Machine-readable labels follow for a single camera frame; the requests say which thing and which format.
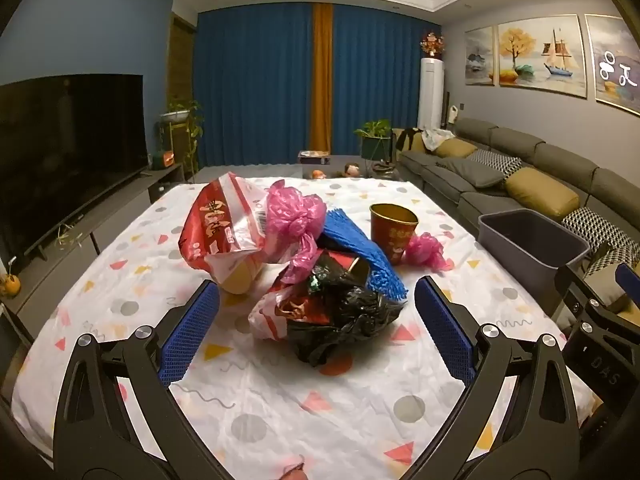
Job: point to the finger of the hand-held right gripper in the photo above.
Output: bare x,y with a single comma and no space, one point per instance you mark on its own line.
575,290
630,282

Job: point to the wooden plant stand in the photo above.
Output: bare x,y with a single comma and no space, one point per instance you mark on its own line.
182,145

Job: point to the trailing potted plant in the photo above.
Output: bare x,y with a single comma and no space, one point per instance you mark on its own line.
180,112

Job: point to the white cloth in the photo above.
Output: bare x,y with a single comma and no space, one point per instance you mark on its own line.
439,138

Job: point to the grey cushion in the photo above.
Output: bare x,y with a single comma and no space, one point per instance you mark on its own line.
472,172

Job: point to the dark tray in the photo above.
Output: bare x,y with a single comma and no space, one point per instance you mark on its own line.
385,166

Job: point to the black television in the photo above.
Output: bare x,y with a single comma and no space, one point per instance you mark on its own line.
65,160

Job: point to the black white patterned cushion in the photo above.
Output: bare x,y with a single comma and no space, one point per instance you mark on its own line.
600,230
500,160
612,257

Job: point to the grey plastic bin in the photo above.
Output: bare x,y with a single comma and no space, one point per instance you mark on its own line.
520,260

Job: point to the orange curtain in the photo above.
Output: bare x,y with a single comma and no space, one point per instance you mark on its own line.
321,75

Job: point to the black plastic bag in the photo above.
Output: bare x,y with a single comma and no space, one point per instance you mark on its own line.
350,320

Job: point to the blue curtain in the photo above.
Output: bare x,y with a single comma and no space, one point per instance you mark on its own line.
250,85
380,80

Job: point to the small orange gourd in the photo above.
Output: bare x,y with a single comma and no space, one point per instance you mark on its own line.
10,285

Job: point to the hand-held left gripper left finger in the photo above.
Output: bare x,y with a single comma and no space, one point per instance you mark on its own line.
192,325

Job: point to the white standing air conditioner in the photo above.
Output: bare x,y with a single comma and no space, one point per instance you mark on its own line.
431,95

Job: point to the large pink plastic bag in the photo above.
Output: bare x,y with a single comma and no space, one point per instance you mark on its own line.
295,215

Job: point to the red gold flower ornament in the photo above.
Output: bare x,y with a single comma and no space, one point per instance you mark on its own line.
431,44

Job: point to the white red plastic wrapper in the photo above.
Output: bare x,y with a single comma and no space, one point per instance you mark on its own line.
267,317

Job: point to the small pink plastic bag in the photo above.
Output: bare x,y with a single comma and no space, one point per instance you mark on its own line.
425,252

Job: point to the green metal plant stand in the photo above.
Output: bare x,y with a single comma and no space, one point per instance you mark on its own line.
372,150

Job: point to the small grey landscape painting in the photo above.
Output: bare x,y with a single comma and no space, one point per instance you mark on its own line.
480,57

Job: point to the white printed tablecloth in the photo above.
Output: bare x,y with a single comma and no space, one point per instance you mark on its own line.
250,385

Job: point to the purple abstract painting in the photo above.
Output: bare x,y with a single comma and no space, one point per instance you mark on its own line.
615,65

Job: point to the grey television cabinet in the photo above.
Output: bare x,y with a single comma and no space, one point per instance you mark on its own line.
125,210

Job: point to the red white plastic bag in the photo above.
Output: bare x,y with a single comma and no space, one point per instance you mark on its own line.
210,220

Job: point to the grey sofa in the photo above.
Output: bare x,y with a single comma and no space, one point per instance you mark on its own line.
550,160

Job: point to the gold rimmed red paper cup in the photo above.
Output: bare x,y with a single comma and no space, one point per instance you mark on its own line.
392,240

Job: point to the small yellow cushion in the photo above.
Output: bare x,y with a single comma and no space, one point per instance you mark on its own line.
455,148

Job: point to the beige cushion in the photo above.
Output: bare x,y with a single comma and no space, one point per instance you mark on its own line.
607,287

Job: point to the dry plant sprigs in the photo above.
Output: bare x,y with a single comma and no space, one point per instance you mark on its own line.
70,236

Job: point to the brown toy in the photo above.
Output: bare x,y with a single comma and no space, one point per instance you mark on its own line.
353,169

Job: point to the tree and sailboat painting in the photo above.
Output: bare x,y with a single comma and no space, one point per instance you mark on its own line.
540,55

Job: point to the blue foam net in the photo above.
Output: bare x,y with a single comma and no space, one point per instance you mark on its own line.
350,235

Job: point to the orange speaker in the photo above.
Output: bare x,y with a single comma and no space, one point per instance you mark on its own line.
162,158

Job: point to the green potted plant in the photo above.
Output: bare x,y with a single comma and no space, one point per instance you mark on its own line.
374,128

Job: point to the large yellow cushion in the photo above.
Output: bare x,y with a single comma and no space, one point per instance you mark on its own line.
542,192

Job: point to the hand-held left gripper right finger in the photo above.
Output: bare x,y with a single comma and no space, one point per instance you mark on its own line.
442,325

